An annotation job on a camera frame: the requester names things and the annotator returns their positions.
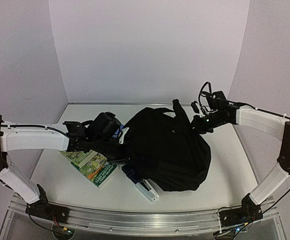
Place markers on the lower green paperback book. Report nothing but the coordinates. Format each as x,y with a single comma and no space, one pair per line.
94,167

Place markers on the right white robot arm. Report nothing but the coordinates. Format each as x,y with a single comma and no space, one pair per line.
276,125

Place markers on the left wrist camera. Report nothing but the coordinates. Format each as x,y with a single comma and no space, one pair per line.
75,129

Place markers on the green paperback book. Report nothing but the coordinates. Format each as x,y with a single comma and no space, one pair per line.
94,167
73,155

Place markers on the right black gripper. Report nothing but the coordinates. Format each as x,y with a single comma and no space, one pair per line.
198,124

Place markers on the dark blue hardcover book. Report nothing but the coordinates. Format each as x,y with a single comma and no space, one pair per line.
131,173

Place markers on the blue notebook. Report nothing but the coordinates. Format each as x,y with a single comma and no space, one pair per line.
117,133

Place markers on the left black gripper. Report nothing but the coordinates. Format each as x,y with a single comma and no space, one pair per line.
121,154

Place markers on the white stapler box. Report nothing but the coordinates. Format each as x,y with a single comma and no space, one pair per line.
147,190

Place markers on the black student backpack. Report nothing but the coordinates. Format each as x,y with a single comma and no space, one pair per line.
163,146

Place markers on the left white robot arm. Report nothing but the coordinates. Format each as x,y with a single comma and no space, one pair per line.
16,136

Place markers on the upper green paperback book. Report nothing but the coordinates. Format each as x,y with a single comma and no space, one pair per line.
73,155

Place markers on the aluminium mounting rail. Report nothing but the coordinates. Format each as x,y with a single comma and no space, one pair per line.
144,224

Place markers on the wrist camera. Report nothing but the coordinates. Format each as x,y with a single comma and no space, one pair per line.
217,100
75,129

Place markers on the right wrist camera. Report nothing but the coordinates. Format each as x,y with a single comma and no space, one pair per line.
217,100

